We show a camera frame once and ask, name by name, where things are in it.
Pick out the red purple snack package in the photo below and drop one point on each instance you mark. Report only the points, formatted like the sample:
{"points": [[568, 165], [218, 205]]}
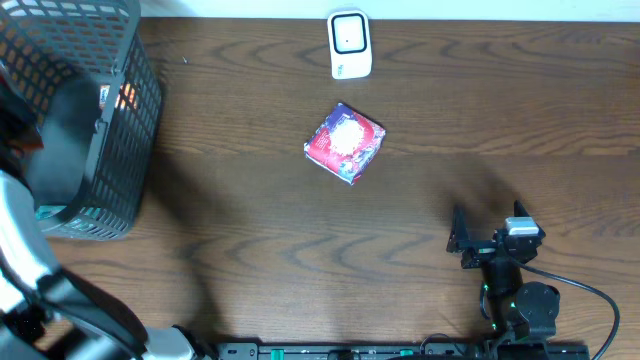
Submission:
{"points": [[345, 143]]}

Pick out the orange tissue pack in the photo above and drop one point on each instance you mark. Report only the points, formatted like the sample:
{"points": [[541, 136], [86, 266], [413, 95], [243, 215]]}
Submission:
{"points": [[126, 97]]}

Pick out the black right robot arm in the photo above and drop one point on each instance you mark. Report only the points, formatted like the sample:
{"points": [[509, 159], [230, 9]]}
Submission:
{"points": [[525, 311]]}

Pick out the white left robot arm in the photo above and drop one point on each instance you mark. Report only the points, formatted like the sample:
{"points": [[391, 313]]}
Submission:
{"points": [[47, 311]]}

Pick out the dark grey plastic basket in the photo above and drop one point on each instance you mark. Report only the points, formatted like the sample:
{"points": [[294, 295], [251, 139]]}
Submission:
{"points": [[88, 178]]}

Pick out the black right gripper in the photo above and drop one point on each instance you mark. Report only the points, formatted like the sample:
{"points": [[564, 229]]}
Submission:
{"points": [[459, 242]]}

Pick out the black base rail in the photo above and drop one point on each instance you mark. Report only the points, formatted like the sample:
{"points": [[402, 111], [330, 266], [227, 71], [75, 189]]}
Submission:
{"points": [[432, 350]]}

